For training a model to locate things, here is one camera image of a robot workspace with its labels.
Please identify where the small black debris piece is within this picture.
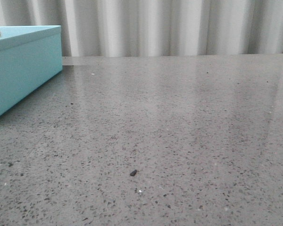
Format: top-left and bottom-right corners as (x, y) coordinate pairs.
(129, 169), (138, 177)

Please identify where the white pleated curtain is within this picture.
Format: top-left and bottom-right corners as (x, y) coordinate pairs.
(0, 0), (283, 57)

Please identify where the light blue plastic box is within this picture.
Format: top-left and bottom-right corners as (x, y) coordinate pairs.
(0, 25), (62, 116)

